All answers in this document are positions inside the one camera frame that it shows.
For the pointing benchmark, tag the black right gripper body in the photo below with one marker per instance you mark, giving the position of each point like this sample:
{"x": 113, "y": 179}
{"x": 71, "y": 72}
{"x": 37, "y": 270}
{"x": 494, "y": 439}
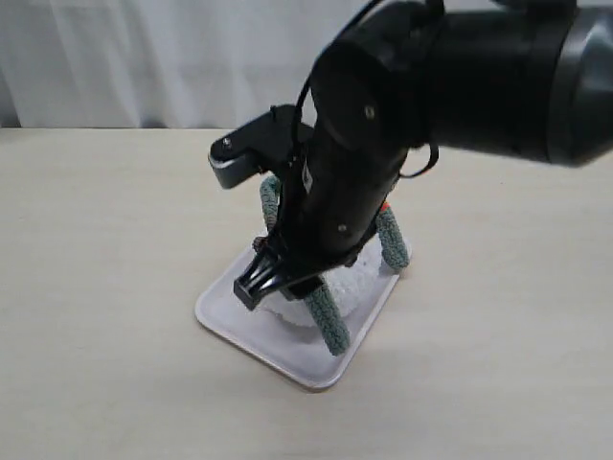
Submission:
{"x": 365, "y": 86}

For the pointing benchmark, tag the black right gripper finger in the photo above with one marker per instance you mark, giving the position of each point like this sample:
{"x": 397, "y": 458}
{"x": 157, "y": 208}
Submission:
{"x": 303, "y": 289}
{"x": 266, "y": 273}

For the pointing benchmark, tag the green knitted scarf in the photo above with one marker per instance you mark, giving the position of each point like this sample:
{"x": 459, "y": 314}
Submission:
{"x": 319, "y": 302}

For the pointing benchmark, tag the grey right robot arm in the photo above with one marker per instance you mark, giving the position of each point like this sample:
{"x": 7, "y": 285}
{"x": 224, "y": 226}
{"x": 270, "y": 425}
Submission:
{"x": 531, "y": 81}

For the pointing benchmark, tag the white plush snowman toy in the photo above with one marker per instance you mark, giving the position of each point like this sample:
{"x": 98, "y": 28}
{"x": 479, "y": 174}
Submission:
{"x": 349, "y": 286}

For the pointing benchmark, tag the white rectangular tray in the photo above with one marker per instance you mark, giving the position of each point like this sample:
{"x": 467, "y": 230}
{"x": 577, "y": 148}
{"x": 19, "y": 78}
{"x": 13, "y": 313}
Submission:
{"x": 298, "y": 353}

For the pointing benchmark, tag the white backdrop curtain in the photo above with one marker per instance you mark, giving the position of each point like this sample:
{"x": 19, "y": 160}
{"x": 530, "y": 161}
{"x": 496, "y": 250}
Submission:
{"x": 177, "y": 64}

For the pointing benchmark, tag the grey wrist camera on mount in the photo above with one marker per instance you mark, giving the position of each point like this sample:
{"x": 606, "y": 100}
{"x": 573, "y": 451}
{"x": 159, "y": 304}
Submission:
{"x": 263, "y": 145}

